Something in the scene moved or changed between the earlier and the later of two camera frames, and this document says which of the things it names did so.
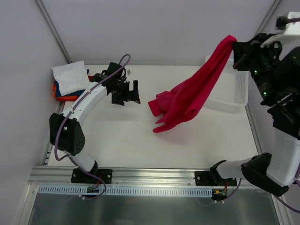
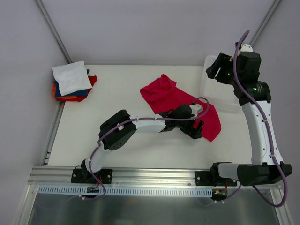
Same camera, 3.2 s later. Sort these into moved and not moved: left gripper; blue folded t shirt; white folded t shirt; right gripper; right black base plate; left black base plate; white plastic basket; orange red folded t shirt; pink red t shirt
Moved: right gripper; left gripper; pink red t shirt
Not moved: white plastic basket; orange red folded t shirt; left black base plate; blue folded t shirt; white folded t shirt; right black base plate
